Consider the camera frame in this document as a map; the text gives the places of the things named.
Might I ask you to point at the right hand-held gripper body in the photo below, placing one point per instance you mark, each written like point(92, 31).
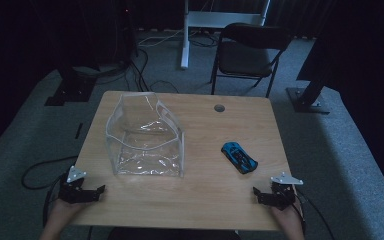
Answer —
point(281, 193)

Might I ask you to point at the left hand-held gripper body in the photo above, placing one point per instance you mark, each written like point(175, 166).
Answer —
point(75, 191)

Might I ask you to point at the blue toy car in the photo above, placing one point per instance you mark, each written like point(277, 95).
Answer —
point(239, 156)

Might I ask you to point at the clear plastic bag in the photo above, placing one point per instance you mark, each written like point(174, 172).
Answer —
point(146, 146)

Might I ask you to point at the person's left hand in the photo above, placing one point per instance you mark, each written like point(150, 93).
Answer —
point(63, 213)

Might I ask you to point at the person's right hand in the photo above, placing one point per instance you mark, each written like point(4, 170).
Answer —
point(288, 220)

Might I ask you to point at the small black floor strip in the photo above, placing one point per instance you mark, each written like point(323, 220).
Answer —
point(79, 130)

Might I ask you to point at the grey table grommet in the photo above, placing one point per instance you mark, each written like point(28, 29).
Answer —
point(219, 108)

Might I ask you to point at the black stand base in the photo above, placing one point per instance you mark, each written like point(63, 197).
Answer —
point(71, 88)
point(308, 100)

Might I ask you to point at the black folding chair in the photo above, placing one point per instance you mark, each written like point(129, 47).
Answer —
point(246, 56)

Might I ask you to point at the white metal desk frame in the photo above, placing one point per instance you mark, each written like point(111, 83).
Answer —
point(196, 23)

